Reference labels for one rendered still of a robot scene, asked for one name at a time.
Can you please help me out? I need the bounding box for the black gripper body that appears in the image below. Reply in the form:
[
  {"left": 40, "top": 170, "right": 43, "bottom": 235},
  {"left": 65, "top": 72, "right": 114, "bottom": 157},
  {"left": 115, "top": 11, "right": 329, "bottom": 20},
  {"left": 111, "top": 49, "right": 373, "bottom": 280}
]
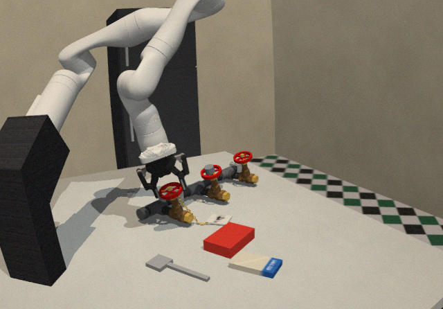
[{"left": 145, "top": 154, "right": 176, "bottom": 178}]

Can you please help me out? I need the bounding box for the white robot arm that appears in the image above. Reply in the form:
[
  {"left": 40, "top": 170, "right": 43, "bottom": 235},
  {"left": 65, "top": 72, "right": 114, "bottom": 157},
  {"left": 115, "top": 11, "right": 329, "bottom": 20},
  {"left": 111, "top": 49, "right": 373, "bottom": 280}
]
[{"left": 26, "top": 0, "right": 226, "bottom": 164}]

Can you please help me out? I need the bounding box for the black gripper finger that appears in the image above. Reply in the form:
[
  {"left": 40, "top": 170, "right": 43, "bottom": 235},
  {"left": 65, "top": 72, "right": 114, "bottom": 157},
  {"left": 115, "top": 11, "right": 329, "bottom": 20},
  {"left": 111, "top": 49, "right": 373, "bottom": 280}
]
[
  {"left": 165, "top": 152, "right": 190, "bottom": 190},
  {"left": 136, "top": 167, "right": 161, "bottom": 200}
]

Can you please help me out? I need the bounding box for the red rectangular block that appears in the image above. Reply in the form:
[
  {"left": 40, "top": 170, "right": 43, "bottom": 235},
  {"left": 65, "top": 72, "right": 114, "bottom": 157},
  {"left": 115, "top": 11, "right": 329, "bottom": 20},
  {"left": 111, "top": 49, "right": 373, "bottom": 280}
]
[{"left": 204, "top": 222, "right": 255, "bottom": 259}]

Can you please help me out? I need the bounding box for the grey cylinder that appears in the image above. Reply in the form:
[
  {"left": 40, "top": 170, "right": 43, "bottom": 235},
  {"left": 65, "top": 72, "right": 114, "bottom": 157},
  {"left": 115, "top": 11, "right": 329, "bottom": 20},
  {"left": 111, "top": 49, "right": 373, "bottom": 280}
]
[{"left": 204, "top": 164, "right": 215, "bottom": 175}]

